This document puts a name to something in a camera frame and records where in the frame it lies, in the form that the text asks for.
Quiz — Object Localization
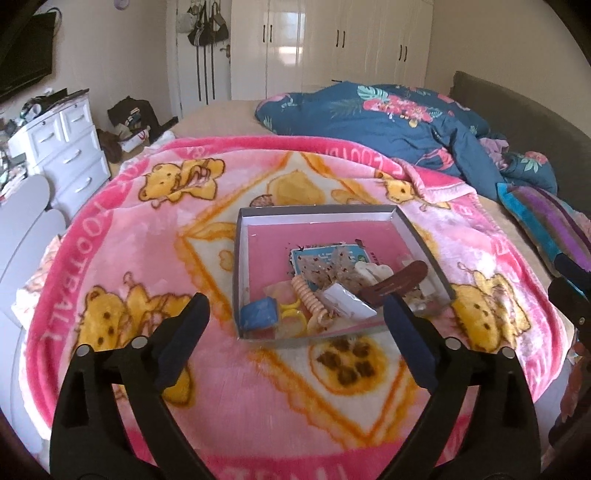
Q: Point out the white hair claw clip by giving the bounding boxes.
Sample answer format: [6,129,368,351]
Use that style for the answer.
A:
[355,261,394,283]

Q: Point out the hanging handbags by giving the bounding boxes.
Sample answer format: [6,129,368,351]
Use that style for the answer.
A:
[186,0,230,100]

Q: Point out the peach spiral hair tie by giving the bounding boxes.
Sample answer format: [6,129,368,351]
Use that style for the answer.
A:
[292,276,334,329]

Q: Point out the lilac cloth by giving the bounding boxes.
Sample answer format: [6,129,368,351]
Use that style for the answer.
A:
[479,136,512,168]

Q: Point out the pink bear printed blanket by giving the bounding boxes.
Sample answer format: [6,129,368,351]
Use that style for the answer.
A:
[16,135,568,480]

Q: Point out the white door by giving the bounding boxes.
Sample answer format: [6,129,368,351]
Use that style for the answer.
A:
[166,0,232,121]

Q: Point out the black television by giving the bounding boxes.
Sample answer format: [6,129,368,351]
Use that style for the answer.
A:
[0,9,62,101]

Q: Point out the white chest of drawers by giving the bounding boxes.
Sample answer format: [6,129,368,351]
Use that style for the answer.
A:
[7,95,112,217]

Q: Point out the dark grey headboard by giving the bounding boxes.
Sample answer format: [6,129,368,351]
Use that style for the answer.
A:
[449,70,591,217]

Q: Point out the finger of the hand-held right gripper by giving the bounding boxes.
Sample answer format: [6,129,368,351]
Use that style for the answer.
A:
[555,253,591,292]
[548,276,591,334]

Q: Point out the blue pouch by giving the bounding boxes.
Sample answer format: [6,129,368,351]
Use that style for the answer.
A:
[242,298,281,331]

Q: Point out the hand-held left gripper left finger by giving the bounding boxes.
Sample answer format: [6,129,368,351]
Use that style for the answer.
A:
[50,292,212,480]

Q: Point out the cream wardrobe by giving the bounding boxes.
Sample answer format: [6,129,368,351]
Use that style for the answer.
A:
[255,0,435,103]

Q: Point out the clutter on drawers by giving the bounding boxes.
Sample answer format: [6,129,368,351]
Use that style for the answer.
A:
[0,88,89,139]

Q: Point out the white plastic packet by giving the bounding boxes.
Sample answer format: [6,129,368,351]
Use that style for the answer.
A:
[320,283,378,320]

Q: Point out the white plastic bag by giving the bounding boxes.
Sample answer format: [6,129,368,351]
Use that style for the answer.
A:
[117,129,154,154]

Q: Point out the blue floral duvet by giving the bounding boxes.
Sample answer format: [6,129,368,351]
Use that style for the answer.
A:
[255,82,558,199]

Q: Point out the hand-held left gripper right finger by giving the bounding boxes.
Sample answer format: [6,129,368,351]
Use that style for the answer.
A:
[385,292,539,480]

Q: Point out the brown hair clip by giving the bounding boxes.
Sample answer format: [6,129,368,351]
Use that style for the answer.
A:
[361,260,428,306]

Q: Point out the white rounded panel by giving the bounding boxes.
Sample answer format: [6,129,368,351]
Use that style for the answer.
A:
[0,173,68,321]

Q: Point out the striped purple pillow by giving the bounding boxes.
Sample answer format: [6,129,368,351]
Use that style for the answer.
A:
[496,182,591,271]

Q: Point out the beige bed sheet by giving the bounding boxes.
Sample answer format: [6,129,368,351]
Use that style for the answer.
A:
[108,99,287,176]

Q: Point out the grey shallow cardboard box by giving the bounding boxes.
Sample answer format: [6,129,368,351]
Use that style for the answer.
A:
[235,205,458,343]

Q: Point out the black bag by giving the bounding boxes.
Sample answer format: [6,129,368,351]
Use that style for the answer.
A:
[107,96,163,134]

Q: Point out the yellow hair tie packet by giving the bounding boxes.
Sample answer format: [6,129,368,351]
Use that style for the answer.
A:
[276,298,306,337]

